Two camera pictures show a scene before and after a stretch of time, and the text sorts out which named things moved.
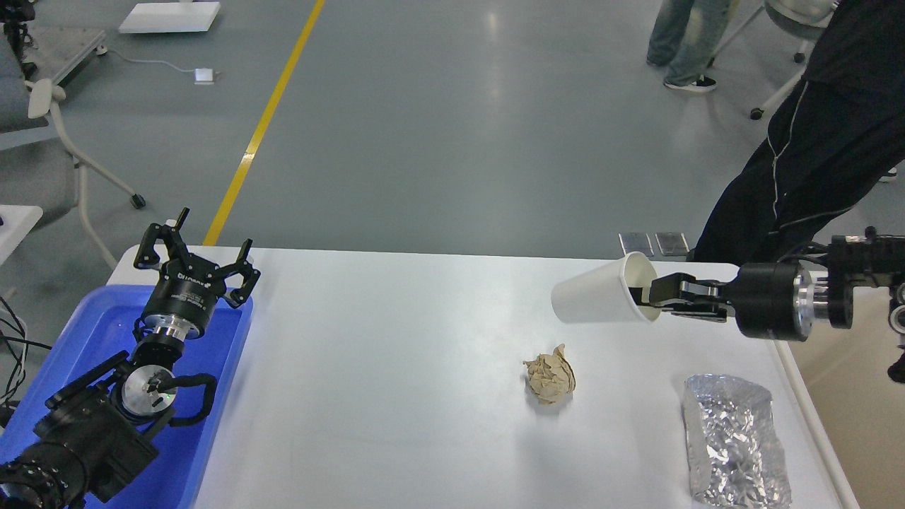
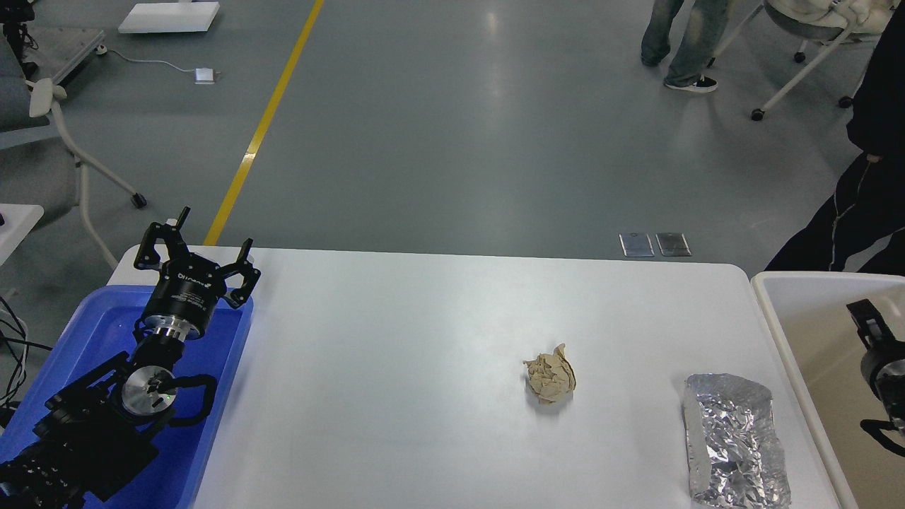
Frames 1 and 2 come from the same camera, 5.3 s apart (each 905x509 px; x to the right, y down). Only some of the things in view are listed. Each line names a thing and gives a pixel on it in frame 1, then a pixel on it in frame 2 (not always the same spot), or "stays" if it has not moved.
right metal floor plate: (672, 243) stays
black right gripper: (771, 300) -> (884, 367)
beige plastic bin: (846, 372) stays
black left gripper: (189, 285) stays
